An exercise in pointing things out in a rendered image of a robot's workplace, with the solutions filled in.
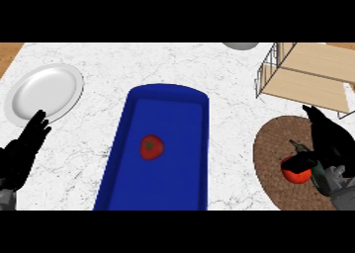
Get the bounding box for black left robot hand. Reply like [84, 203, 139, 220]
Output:
[0, 109, 55, 196]

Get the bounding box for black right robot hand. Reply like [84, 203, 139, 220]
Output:
[281, 104, 355, 176]

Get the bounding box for brown woven round placemat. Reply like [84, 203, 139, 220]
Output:
[251, 115, 355, 211]

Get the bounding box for orange-red round tomato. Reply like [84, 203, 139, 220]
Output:
[280, 155, 314, 185]

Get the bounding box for white round plate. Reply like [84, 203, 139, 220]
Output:
[3, 62, 84, 128]

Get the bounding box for red tomato with green stem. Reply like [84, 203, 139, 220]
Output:
[138, 133, 167, 162]

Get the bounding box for long blue tray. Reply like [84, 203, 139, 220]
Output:
[92, 83, 210, 211]

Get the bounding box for grey round bowl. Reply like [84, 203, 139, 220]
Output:
[220, 42, 260, 51]

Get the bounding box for wire tiered shelf wooden boards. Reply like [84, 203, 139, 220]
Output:
[254, 42, 355, 121]

